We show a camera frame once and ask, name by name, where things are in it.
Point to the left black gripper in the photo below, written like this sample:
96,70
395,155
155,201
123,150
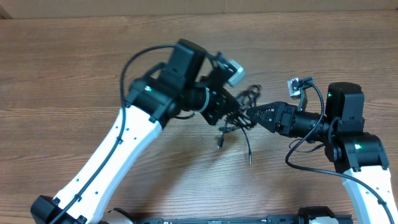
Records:
225,103

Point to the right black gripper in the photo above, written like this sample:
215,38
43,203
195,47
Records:
288,112

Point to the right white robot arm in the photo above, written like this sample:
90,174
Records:
336,121

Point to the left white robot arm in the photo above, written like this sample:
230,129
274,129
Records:
191,80

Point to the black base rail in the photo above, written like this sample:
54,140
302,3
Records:
305,215

